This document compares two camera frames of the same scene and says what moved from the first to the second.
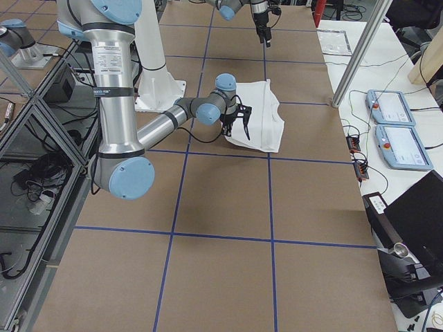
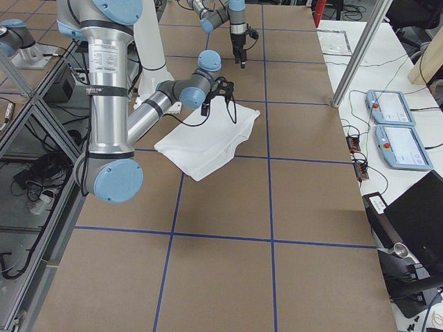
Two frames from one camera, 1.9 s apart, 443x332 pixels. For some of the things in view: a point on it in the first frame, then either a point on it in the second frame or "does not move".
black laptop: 408,234 does not move
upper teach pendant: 389,107 does not move
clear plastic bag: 334,42 does not move
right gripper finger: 226,130 to 204,109
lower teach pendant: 400,149 does not move
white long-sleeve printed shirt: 266,124 to 204,144
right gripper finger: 246,120 to 231,107
